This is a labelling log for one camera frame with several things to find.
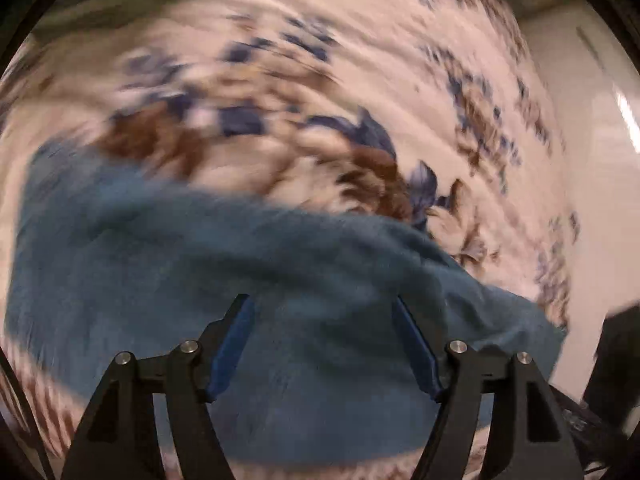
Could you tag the dark green cloth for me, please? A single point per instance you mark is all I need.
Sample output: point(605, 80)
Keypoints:
point(115, 0)

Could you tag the brown checkered bed sheet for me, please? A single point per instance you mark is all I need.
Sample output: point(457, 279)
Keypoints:
point(45, 410)

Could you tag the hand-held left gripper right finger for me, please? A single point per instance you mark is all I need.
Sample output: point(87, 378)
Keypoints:
point(415, 345)

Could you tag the blue denim pants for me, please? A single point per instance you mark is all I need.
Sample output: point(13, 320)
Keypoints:
point(200, 270)

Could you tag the floral printed blanket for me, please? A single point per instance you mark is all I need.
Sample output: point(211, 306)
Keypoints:
point(350, 85)

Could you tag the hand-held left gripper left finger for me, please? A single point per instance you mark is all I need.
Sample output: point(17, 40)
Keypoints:
point(231, 340)

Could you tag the dark blurred object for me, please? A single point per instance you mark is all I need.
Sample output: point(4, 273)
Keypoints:
point(617, 365)

